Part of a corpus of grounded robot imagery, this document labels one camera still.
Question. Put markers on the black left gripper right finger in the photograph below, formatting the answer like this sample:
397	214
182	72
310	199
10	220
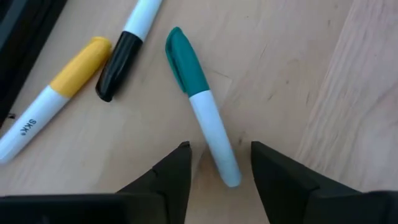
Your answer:
280	186

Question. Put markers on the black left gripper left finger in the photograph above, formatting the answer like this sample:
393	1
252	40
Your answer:
174	186

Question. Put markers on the white marker with black cap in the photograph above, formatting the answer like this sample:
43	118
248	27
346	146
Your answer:
118	68

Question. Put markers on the white marker with yellow cap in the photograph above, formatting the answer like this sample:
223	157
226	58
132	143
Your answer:
77	68

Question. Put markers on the white marker with green cap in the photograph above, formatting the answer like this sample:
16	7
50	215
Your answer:
186	62

